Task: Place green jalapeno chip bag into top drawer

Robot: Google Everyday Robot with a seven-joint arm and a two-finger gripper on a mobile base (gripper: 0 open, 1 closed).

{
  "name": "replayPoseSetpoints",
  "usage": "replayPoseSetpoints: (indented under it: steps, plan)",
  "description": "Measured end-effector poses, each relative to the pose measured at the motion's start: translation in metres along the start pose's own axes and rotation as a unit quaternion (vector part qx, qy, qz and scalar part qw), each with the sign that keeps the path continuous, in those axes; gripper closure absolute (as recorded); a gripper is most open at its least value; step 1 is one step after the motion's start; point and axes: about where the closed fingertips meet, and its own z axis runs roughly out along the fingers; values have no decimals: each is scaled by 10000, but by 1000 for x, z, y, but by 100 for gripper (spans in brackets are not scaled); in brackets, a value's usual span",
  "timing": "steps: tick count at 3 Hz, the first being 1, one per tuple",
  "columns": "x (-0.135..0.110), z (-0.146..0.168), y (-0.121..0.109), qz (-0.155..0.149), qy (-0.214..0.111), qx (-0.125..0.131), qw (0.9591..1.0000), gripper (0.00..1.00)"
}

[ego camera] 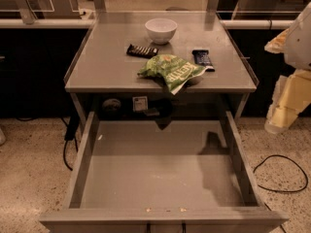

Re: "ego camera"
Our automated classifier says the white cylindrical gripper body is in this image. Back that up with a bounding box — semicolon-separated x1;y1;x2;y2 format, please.
277;70;311;114

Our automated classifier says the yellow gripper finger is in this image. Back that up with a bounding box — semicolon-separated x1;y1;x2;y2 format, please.
264;107;297;134

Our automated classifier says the green jalapeno chip bag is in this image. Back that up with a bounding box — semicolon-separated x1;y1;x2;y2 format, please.
137;54;206;95

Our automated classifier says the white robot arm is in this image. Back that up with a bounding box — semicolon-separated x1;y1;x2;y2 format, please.
264;3;311;134

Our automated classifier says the open grey top drawer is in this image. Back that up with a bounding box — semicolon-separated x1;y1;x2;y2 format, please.
40;113;289;233

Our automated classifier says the grey cabinet with top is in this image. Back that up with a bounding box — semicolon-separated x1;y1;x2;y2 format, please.
63;10;260;128

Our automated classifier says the dark blue snack wrapper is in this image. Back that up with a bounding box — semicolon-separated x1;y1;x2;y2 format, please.
192;50;215;72

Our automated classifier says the white label card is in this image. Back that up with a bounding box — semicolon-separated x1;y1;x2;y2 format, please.
132;96;148;112

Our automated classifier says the white ceramic bowl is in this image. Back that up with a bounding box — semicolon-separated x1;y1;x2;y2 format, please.
145;18;178;45

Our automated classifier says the dark striped snack bar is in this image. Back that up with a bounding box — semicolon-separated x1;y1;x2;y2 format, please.
126;45;158;59

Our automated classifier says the round dark knob object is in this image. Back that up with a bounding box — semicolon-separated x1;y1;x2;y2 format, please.
102;98;121;114

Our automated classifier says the black cable on floor right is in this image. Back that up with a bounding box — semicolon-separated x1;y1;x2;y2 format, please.
253;154;309;233

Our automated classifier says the black power plug and cable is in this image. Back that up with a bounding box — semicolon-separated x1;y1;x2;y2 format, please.
59;114;82;172

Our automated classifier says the white horizontal rail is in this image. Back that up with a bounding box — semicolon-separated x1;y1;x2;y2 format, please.
0;18;94;29

